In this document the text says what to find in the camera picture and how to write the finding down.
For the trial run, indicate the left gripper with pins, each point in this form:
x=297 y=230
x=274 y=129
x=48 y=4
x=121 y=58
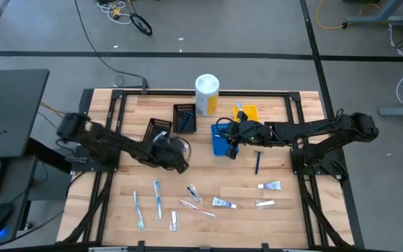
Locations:
x=171 y=155

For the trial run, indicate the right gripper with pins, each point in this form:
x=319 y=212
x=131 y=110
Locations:
x=252 y=133

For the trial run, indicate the blue plastic basket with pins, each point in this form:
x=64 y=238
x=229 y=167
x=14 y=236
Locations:
x=218 y=147

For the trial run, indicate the blue disposable razor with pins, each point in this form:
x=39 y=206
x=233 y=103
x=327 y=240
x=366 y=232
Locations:
x=185 y=121
x=257 y=162

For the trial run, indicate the black silver nail clipper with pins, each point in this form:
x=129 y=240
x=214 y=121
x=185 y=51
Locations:
x=194 y=193

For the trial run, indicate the red toothbrush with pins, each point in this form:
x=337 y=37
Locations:
x=196 y=208

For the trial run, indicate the teal toothbrush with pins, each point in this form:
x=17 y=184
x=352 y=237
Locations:
x=138 y=211

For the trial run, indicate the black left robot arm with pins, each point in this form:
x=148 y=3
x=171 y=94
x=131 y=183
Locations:
x=110 y=143

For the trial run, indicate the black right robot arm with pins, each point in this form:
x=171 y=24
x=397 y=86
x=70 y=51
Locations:
x=327 y=127

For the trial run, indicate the black plastic basket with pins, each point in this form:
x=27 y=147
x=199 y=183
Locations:
x=178 y=127
x=151 y=127

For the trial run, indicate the yellow plastic basket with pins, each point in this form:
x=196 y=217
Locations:
x=253 y=112

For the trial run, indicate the white yellow wipes canister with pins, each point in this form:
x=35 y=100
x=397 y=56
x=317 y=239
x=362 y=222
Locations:
x=206 y=91

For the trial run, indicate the dark grey desk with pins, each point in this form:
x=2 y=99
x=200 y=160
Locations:
x=16 y=182

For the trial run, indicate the black desk top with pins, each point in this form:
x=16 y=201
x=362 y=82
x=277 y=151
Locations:
x=12 y=112

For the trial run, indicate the grey desk leg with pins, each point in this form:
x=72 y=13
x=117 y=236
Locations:
x=401 y=111
x=380 y=17

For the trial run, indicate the black aluminium table frame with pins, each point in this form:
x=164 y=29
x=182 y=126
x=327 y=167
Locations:
x=152 y=92

